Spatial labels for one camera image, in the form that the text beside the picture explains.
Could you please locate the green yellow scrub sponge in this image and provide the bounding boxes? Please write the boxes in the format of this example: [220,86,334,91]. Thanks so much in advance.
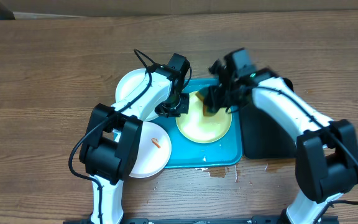
[195,86,220,116]

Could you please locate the lime green rimmed plate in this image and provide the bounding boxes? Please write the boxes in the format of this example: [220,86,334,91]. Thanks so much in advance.
[176,91,232,144]

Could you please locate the white plate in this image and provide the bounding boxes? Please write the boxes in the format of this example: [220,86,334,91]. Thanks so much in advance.
[129,122,172,179]
[112,68,169,121]

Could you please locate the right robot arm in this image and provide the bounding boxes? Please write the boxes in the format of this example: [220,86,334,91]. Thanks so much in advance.
[197,48,358,223]

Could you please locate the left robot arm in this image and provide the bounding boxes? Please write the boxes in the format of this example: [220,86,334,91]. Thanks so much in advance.
[72,54,191,223]

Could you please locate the teal plastic tray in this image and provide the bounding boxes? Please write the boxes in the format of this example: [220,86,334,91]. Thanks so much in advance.
[114,77,244,169]

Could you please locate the black rectangular tray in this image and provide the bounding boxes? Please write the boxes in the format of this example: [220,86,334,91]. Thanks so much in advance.
[239,78,298,159]

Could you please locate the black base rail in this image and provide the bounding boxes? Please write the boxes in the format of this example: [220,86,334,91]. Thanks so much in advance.
[63,216,340,224]

